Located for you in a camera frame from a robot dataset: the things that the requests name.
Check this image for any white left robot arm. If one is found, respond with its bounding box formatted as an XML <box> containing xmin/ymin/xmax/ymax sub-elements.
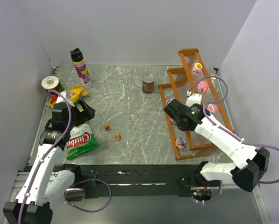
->
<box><xmin>3</xmin><ymin>99</ymin><xmax>95</xmax><ymax>224</ymax></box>

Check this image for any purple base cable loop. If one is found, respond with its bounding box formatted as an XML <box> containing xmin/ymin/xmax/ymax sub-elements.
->
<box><xmin>64</xmin><ymin>178</ymin><xmax>113</xmax><ymax>212</ymax></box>

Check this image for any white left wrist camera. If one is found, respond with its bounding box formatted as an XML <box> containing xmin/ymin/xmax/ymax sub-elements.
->
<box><xmin>52</xmin><ymin>90</ymin><xmax>74</xmax><ymax>106</ymax></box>

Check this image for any pink pig figure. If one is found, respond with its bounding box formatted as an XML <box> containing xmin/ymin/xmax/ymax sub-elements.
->
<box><xmin>198</xmin><ymin>81</ymin><xmax>209</xmax><ymax>94</ymax></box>

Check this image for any purple insect spray can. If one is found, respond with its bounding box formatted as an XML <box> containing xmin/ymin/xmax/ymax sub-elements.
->
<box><xmin>70</xmin><ymin>48</ymin><xmax>92</xmax><ymax>88</ymax></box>

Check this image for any brown tin can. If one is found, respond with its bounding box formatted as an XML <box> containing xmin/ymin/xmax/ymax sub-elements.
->
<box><xmin>142</xmin><ymin>74</ymin><xmax>155</xmax><ymax>93</ymax></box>

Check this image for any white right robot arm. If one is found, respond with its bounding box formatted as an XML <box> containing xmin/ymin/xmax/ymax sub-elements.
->
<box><xmin>164</xmin><ymin>99</ymin><xmax>270</xmax><ymax>192</ymax></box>

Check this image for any pink round figure teal face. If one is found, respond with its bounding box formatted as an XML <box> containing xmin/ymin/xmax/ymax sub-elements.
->
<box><xmin>207</xmin><ymin>104</ymin><xmax>219</xmax><ymax>116</ymax></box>

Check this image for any purple figure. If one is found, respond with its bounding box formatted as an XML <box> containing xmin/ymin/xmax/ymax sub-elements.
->
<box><xmin>175</xmin><ymin>137</ymin><xmax>186</xmax><ymax>149</ymax></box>

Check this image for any purple bunny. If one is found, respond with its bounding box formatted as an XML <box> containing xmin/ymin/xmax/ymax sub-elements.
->
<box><xmin>165</xmin><ymin>98</ymin><xmax>173</xmax><ymax>105</ymax></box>

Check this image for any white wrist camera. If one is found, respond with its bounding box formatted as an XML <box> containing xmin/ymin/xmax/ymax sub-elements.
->
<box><xmin>185</xmin><ymin>91</ymin><xmax>202</xmax><ymax>107</ymax></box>
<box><xmin>52</xmin><ymin>90</ymin><xmax>74</xmax><ymax>106</ymax></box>

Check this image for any orange tiered display shelf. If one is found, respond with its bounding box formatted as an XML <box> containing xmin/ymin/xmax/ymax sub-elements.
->
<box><xmin>158</xmin><ymin>48</ymin><xmax>222</xmax><ymax>161</ymax></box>

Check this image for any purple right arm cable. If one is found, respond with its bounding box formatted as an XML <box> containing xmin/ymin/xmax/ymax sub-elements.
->
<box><xmin>186</xmin><ymin>75</ymin><xmax>279</xmax><ymax>185</ymax></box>

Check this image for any small orange bear figure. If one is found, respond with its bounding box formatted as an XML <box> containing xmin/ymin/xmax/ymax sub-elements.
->
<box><xmin>104</xmin><ymin>123</ymin><xmax>110</xmax><ymax>131</ymax></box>

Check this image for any chips tube with white lid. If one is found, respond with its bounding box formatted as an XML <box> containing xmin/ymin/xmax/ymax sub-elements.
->
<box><xmin>41</xmin><ymin>76</ymin><xmax>64</xmax><ymax>92</ymax></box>

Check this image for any pink figure with green hat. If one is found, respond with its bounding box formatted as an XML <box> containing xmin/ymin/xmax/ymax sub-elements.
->
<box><xmin>193</xmin><ymin>63</ymin><xmax>202</xmax><ymax>76</ymax></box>

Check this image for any yellow snack bag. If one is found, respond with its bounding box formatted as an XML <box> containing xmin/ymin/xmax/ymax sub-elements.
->
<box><xmin>45</xmin><ymin>84</ymin><xmax>88</xmax><ymax>108</ymax></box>

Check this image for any green Chuba cassava chips bag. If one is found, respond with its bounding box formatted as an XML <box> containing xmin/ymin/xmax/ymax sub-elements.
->
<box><xmin>66</xmin><ymin>122</ymin><xmax>99</xmax><ymax>160</ymax></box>

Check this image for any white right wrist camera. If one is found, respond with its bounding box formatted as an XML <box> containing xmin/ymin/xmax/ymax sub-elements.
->
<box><xmin>185</xmin><ymin>91</ymin><xmax>202</xmax><ymax>107</ymax></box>

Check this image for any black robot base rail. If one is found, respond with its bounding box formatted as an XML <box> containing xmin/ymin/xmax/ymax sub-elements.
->
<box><xmin>48</xmin><ymin>164</ymin><xmax>226</xmax><ymax>201</ymax></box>

